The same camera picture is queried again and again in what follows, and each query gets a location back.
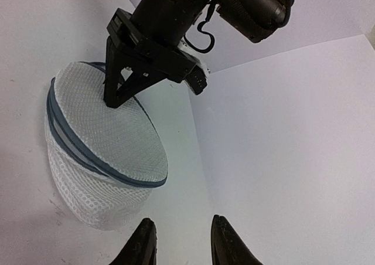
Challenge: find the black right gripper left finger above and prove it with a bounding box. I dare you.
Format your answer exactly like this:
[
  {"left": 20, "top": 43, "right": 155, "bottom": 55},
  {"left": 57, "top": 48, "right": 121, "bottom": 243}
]
[{"left": 110, "top": 218, "right": 157, "bottom": 265}]

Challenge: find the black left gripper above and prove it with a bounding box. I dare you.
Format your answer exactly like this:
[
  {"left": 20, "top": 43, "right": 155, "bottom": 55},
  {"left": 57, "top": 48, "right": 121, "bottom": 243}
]
[{"left": 107, "top": 0, "right": 294, "bottom": 107}]

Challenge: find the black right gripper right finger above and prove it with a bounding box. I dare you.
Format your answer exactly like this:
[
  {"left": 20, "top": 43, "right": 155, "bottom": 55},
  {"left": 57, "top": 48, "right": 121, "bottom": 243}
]
[{"left": 210, "top": 215, "right": 262, "bottom": 265}]

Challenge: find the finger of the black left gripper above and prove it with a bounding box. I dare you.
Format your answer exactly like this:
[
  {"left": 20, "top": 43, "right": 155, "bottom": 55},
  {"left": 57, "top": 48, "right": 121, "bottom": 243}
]
[{"left": 103, "top": 38, "right": 129, "bottom": 108}]

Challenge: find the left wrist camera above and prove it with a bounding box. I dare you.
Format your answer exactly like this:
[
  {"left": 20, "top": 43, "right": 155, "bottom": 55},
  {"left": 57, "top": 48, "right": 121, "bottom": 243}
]
[{"left": 178, "top": 40, "right": 210, "bottom": 96}]

